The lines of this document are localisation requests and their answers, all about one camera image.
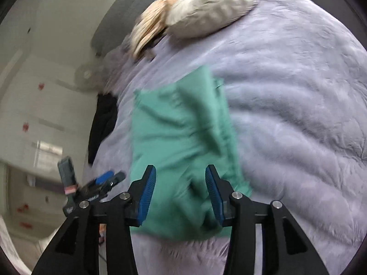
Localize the lavender quilted bedspread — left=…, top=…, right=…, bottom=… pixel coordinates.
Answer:
left=83, top=0, right=366, bottom=274

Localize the black folded garment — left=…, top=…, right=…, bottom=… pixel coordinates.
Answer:
left=88, top=93, right=118, bottom=166

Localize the white electric fan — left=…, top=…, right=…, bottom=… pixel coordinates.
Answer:
left=74, top=63, right=105, bottom=91

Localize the white wardrobe cabinet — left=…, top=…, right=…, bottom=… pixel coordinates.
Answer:
left=1, top=55, right=96, bottom=238

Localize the green work jacket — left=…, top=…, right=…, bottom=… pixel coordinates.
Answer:
left=131, top=66, right=251, bottom=241

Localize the beige striped cloth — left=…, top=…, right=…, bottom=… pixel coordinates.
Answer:
left=129, top=0, right=178, bottom=60

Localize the cream pleated pillow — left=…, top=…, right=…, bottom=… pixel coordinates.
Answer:
left=166, top=0, right=259, bottom=39

